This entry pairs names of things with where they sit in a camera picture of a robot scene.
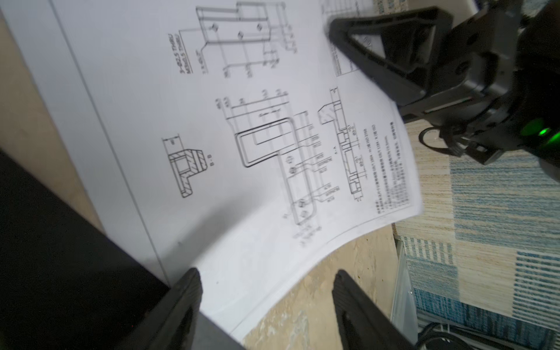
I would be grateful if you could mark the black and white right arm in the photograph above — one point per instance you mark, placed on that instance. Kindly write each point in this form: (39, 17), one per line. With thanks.
(489, 85)

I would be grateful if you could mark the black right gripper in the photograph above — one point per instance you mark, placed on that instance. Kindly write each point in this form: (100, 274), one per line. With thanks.
(492, 79)

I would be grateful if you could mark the white technical drawing sheet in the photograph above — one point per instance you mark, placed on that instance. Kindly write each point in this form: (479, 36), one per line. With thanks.
(216, 135)

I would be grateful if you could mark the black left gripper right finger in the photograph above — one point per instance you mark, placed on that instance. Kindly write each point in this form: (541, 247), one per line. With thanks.
(361, 324)

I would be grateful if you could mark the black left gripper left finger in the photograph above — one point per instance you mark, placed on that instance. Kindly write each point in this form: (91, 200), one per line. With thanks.
(172, 322)

